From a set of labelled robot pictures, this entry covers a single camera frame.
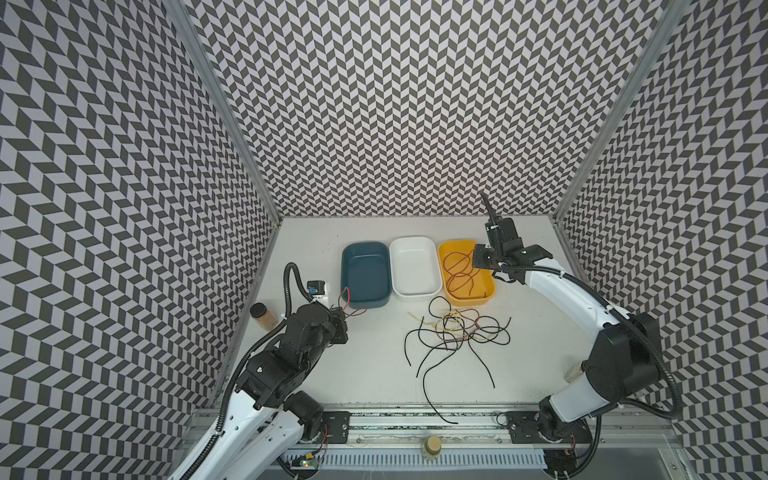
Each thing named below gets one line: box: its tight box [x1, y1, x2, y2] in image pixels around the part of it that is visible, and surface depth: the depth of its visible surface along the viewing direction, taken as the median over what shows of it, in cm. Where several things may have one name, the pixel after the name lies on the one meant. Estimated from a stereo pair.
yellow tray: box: [438, 239, 496, 307], surface depth 98 cm
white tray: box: [389, 236, 443, 299], surface depth 104 cm
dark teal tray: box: [340, 241, 392, 309], surface depth 101 cm
